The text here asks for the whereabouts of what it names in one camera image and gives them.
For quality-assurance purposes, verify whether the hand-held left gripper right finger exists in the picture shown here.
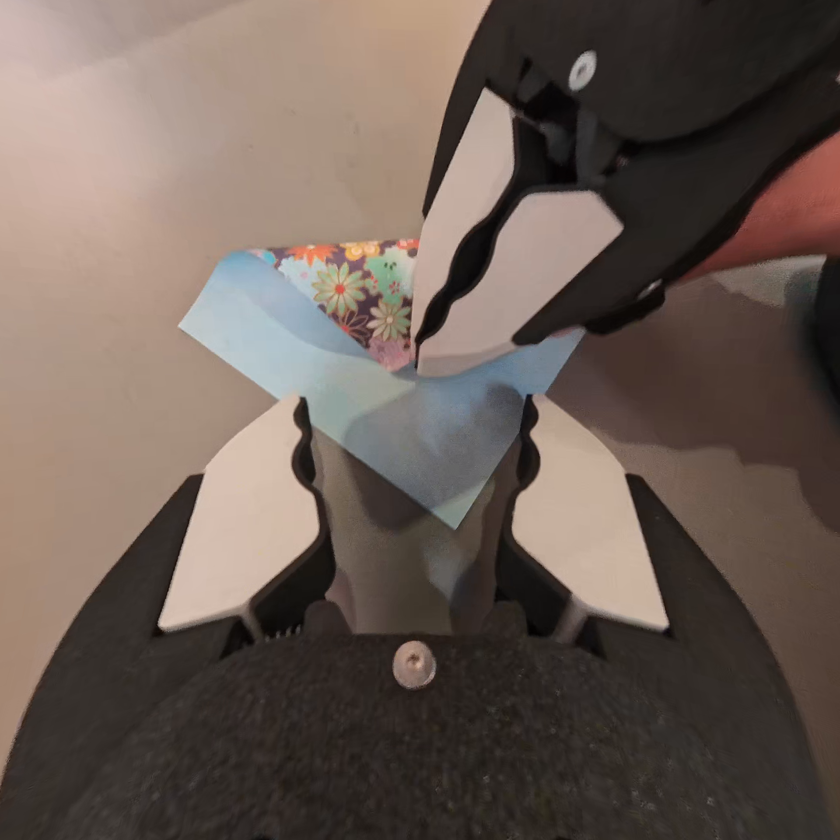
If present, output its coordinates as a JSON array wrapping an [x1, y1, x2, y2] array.
[[495, 392, 670, 642]]

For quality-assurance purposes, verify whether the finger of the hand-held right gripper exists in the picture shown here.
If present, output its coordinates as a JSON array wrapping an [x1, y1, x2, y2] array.
[[410, 85, 519, 349], [416, 187, 624, 379]]

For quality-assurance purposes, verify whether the person's right hand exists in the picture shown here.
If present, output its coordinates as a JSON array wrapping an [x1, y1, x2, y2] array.
[[676, 134, 840, 284]]

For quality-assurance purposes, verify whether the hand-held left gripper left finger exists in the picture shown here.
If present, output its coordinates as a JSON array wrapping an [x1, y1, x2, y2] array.
[[157, 394, 337, 642]]

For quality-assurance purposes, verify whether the floral origami paper blue back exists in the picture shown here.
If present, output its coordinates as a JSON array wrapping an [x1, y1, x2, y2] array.
[[177, 238, 586, 531]]

